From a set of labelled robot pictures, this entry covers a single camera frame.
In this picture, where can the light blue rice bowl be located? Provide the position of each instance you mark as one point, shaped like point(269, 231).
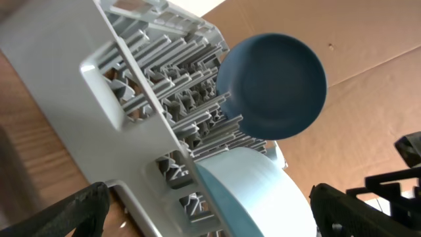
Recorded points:
point(255, 196)

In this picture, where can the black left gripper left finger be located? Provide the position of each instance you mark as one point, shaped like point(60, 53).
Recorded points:
point(82, 213)

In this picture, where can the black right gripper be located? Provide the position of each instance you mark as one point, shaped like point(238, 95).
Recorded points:
point(402, 209)

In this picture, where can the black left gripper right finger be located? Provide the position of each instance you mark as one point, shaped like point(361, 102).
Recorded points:
point(338, 214)

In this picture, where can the dark blue plate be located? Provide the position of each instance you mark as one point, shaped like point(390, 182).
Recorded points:
point(276, 83)

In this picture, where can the brown cardboard panel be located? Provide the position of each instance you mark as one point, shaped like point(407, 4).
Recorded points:
point(370, 51)

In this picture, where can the grey dishwasher rack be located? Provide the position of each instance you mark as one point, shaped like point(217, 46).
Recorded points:
point(116, 86)

